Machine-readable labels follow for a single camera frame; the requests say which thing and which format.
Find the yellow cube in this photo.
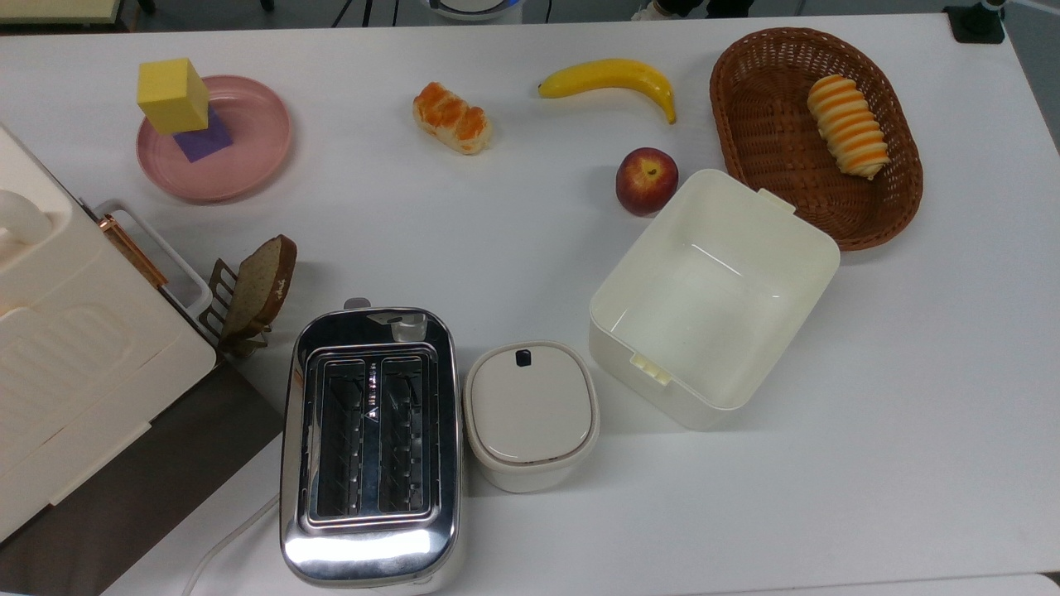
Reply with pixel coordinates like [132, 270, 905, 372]
[137, 58, 210, 136]

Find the purple cube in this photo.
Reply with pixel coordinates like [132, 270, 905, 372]
[172, 106, 235, 163]

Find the small white lidded bin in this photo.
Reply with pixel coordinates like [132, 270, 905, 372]
[463, 341, 600, 494]

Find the red apple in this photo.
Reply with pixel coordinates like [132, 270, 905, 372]
[615, 147, 680, 218]

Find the cream open storage box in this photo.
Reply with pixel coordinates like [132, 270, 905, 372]
[589, 169, 841, 431]

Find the orange glazed bread roll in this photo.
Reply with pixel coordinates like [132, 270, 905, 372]
[412, 81, 494, 156]

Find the yellow banana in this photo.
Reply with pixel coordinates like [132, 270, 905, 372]
[538, 58, 677, 125]

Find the brown bread slice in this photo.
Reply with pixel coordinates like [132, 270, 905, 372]
[222, 234, 298, 339]

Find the chrome and cream toaster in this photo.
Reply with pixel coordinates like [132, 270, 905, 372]
[279, 298, 465, 593]

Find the brown wicker basket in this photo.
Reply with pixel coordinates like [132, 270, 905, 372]
[710, 27, 924, 252]

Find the metal toast rack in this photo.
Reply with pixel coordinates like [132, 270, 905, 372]
[205, 258, 274, 358]

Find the pink plate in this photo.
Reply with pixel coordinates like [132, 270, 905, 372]
[136, 75, 292, 204]

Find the orange striped spiral bread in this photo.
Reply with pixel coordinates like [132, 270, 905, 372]
[807, 74, 890, 180]

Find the cream toy oven cabinet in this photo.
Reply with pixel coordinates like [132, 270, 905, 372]
[0, 124, 218, 543]

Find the white toaster power cable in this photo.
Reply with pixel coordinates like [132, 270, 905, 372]
[181, 493, 282, 596]

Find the black camera pole clamp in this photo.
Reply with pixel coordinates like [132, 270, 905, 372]
[944, 0, 1007, 44]

